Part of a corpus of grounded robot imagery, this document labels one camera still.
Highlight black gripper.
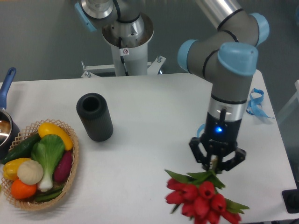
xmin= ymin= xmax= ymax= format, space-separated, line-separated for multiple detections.
xmin=189 ymin=112 xmax=246 ymax=175

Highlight red tulip bouquet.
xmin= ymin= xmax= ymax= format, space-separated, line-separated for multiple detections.
xmin=165 ymin=170 xmax=249 ymax=224

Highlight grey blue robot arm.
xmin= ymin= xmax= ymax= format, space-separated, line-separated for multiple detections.
xmin=75 ymin=0 xmax=270 ymax=174

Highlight dark grey ribbed vase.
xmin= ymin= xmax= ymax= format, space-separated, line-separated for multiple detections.
xmin=76 ymin=93 xmax=114 ymax=142

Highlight curled blue tape strip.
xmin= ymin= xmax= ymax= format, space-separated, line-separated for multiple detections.
xmin=196 ymin=124 xmax=206 ymax=138

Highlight tangled blue ribbon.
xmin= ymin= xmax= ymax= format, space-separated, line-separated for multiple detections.
xmin=246 ymin=88 xmax=274 ymax=119

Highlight black device at edge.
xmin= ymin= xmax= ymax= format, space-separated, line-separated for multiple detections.
xmin=282 ymin=189 xmax=299 ymax=214

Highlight white object right edge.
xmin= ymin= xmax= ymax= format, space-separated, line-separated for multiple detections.
xmin=277 ymin=80 xmax=299 ymax=124

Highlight purple sweet potato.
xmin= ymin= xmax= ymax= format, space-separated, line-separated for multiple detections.
xmin=53 ymin=151 xmax=72 ymax=182

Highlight green bok choy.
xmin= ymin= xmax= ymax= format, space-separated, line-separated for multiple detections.
xmin=31 ymin=134 xmax=65 ymax=192

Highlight yellow squash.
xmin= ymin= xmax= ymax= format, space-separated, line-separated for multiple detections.
xmin=37 ymin=122 xmax=74 ymax=151

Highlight green bean pods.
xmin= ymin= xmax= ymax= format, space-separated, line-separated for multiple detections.
xmin=34 ymin=185 xmax=64 ymax=203

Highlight white garlic bulb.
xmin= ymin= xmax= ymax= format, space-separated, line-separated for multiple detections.
xmin=17 ymin=160 xmax=44 ymax=185

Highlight woven wicker basket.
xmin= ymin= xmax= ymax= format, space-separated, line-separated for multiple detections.
xmin=1 ymin=119 xmax=79 ymax=211

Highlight green cucumber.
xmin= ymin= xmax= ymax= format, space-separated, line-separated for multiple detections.
xmin=1 ymin=133 xmax=41 ymax=165

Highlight orange fruit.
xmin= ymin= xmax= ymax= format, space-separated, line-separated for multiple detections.
xmin=11 ymin=179 xmax=37 ymax=199

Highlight yellow bell pepper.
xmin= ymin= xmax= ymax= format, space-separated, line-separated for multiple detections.
xmin=3 ymin=158 xmax=30 ymax=181

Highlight white metal base frame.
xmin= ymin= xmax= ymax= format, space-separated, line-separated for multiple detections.
xmin=81 ymin=56 xmax=166 ymax=78

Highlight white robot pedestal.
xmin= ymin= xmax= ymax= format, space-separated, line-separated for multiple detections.
xmin=102 ymin=13 xmax=154 ymax=77

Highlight blue handled saucepan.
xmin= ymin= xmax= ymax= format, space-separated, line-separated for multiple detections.
xmin=0 ymin=67 xmax=20 ymax=159

